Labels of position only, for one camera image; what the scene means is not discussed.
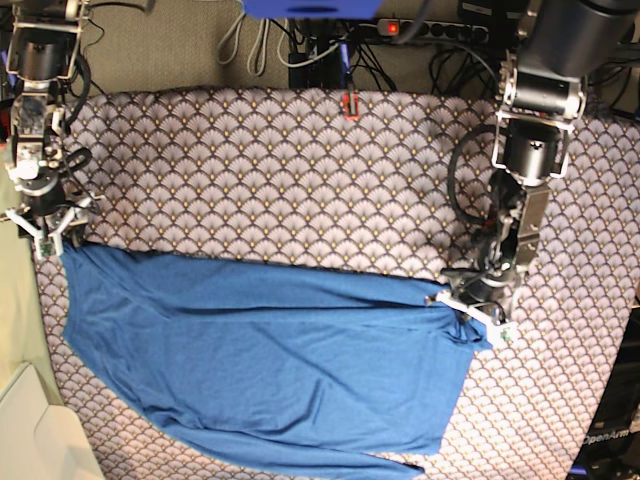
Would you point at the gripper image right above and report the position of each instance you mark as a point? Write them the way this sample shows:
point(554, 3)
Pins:
point(487, 290)

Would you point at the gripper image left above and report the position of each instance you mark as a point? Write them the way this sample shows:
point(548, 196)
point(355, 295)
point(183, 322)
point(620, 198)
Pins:
point(46, 199)

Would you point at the blue T-shirt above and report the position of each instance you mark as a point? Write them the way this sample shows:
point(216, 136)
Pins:
point(290, 370)

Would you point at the robot arm image right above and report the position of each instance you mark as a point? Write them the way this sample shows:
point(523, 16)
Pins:
point(542, 93)

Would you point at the black OpenArm base box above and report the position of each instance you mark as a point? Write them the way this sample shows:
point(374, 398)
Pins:
point(610, 449)

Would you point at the red and grey clamp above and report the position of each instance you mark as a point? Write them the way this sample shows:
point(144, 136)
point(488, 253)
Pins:
point(350, 104)

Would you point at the white plastic bin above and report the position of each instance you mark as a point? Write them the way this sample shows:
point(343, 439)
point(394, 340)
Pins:
point(40, 440)

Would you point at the blue box overhead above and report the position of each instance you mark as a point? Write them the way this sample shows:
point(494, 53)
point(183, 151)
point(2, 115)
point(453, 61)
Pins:
point(321, 9)

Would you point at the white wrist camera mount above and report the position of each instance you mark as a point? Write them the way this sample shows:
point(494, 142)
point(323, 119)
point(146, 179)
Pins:
point(500, 331)
point(70, 227)

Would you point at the black power strip red switch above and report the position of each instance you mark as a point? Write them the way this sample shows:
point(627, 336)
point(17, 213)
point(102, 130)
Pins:
point(449, 31)

